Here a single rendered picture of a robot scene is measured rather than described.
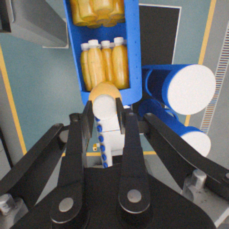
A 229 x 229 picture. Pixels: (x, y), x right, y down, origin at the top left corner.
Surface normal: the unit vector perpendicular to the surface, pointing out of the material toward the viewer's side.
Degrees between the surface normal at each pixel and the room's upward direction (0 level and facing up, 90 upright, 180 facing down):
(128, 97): 25
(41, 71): 0
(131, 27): 41
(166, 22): 0
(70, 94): 0
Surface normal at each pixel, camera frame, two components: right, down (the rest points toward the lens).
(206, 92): 0.07, 0.35
